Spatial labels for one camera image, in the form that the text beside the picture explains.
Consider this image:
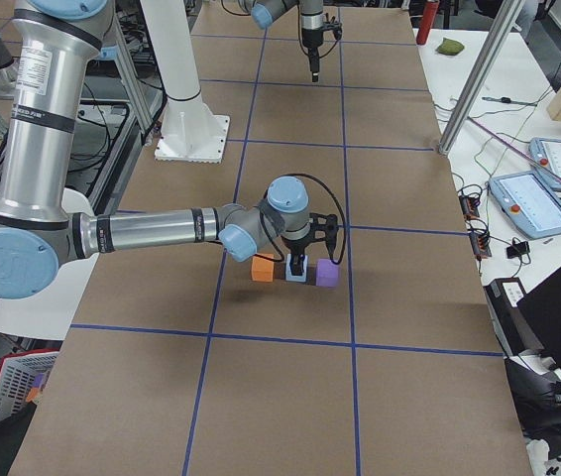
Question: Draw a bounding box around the white perforated basket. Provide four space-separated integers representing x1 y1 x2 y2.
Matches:
0 349 59 421

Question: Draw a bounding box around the light blue foam block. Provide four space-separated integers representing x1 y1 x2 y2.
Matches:
285 254 308 283

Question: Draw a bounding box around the near teach pendant tablet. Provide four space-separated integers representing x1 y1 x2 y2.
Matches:
489 172 561 239

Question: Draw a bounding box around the red bottle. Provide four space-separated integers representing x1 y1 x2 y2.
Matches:
415 0 440 46

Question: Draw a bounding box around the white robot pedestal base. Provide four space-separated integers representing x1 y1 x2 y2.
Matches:
141 0 230 164

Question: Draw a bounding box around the green bean bag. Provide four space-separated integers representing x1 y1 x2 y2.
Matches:
435 38 465 57

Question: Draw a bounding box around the white labelled black box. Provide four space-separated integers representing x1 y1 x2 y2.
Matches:
484 278 544 356

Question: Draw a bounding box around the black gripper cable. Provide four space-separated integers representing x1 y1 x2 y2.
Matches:
260 173 347 265

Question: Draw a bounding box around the aluminium frame post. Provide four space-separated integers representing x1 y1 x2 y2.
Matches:
438 0 524 156

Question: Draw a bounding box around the white plastic chair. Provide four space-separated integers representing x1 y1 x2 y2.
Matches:
0 187 99 342

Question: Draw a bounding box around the orange foam block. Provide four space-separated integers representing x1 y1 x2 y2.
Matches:
250 254 275 283

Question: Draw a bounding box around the purple foam block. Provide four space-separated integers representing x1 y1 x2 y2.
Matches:
315 259 340 288

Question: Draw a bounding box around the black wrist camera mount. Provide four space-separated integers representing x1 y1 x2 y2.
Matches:
309 212 338 253

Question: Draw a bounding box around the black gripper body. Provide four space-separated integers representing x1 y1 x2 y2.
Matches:
282 230 315 263

